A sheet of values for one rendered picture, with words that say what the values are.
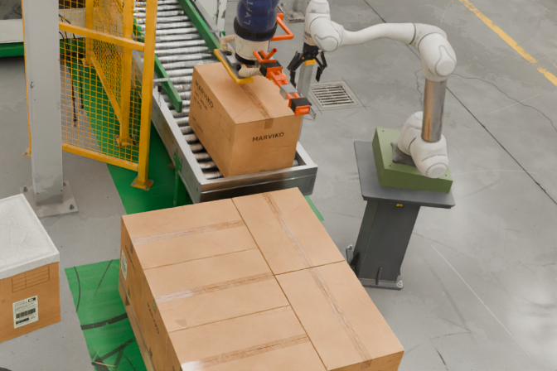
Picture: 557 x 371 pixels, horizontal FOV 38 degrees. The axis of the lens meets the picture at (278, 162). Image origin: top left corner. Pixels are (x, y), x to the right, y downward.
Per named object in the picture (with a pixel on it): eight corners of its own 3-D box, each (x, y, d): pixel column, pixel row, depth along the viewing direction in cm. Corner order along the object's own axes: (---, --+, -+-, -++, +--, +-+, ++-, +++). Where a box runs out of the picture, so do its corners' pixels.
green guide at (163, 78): (102, -5, 595) (102, -17, 590) (116, -6, 599) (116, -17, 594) (165, 114, 483) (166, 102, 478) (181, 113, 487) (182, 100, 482)
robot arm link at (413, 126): (419, 139, 437) (433, 106, 424) (431, 160, 423) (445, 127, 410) (392, 137, 432) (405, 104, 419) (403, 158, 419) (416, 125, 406)
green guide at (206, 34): (171, -9, 616) (171, -20, 611) (184, -10, 620) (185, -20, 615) (247, 105, 504) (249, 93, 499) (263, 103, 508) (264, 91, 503)
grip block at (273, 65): (258, 69, 416) (259, 60, 412) (275, 68, 420) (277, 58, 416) (264, 79, 410) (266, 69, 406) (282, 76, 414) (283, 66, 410)
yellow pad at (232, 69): (213, 51, 444) (214, 44, 441) (230, 50, 448) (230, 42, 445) (236, 84, 420) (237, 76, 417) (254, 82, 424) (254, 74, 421)
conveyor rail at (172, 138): (98, 13, 603) (98, -10, 592) (104, 12, 605) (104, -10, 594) (196, 209, 441) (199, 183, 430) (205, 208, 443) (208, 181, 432)
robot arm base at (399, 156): (421, 145, 443) (424, 137, 440) (425, 170, 426) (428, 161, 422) (389, 138, 442) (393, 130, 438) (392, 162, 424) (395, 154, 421)
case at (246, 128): (187, 122, 481) (193, 65, 457) (248, 113, 499) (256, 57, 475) (228, 183, 441) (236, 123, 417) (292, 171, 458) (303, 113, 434)
